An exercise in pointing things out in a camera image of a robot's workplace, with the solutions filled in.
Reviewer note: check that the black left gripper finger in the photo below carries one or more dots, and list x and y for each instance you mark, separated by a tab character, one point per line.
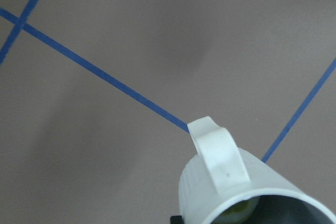
176	219

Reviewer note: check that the white ribbed HOME mug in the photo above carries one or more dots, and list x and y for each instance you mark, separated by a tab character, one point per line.
222	174

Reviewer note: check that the yellow lemon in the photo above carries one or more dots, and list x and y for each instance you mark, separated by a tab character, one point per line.
239	212

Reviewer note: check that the brown paper table mat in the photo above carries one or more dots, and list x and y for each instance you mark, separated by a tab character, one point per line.
75	149

